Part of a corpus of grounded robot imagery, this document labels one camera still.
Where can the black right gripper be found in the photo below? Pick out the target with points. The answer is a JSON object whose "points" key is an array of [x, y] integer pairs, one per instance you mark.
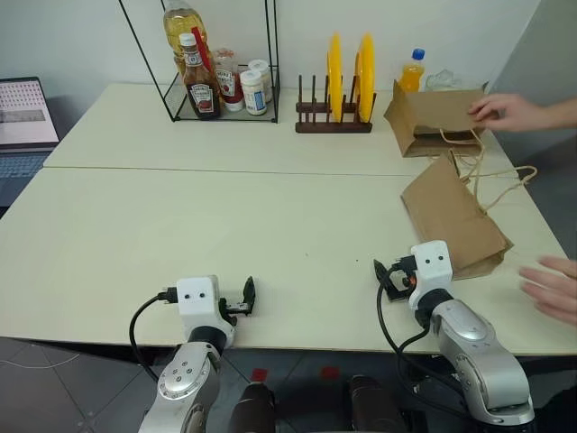
{"points": [[401, 276]]}

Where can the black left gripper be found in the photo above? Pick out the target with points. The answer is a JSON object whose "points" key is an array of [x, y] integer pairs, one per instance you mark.
{"points": [[234, 308]]}

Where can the person's right forearm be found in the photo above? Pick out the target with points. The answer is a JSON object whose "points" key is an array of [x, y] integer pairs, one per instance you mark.
{"points": [[561, 113]]}

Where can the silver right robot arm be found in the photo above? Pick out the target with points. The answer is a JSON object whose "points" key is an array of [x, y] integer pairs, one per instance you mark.
{"points": [[478, 352]]}

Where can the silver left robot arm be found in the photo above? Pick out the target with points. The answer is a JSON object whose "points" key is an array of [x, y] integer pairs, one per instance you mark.
{"points": [[185, 379]]}

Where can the crumpled clear plastic bag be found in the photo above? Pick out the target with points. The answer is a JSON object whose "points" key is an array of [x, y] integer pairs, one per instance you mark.
{"points": [[444, 80]]}

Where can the person's left hand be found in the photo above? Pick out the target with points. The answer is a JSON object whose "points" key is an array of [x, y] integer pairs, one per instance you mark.
{"points": [[554, 288]]}

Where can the person's right hand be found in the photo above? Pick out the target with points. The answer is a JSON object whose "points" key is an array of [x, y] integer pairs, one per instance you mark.
{"points": [[505, 113]]}

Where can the dark rounded shape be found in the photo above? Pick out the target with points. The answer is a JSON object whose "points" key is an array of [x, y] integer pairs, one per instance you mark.
{"points": [[374, 406], [252, 410]]}

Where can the dark wooden plate rack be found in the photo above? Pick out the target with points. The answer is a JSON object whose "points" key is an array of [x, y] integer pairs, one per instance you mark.
{"points": [[333, 126]]}

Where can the white jar, blue label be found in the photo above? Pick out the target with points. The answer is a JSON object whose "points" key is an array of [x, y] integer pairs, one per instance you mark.
{"points": [[253, 94]]}

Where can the large glass ketchup bottle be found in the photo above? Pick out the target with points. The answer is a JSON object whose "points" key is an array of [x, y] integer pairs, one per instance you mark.
{"points": [[200, 94]]}

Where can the small squeeze ketchup bottle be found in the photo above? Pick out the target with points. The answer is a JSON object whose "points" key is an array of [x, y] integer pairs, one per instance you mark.
{"points": [[227, 85]]}

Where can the yellow plate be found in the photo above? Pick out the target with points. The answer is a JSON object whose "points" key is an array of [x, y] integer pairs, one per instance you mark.
{"points": [[334, 76], [366, 76]]}

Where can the orange juice bottle, blue cap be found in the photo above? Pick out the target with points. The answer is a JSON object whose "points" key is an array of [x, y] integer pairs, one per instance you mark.
{"points": [[412, 74]]}

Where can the white jar, plain label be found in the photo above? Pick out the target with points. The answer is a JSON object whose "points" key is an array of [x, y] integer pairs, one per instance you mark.
{"points": [[267, 79]]}

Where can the red plastic stick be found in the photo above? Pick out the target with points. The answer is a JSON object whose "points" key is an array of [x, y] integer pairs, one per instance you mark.
{"points": [[204, 47]]}

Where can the cooking oil bottle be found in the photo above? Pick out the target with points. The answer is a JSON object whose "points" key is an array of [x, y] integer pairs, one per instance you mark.
{"points": [[180, 27]]}

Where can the grey laptop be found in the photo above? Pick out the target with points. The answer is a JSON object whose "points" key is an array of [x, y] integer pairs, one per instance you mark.
{"points": [[22, 117]]}

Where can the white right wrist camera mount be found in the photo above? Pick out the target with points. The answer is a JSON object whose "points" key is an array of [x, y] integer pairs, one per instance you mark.
{"points": [[432, 266]]}

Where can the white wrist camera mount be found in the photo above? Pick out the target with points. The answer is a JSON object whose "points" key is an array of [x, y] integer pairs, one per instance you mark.
{"points": [[432, 266], [196, 295]]}

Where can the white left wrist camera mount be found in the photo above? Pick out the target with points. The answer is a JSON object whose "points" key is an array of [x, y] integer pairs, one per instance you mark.
{"points": [[196, 295]]}

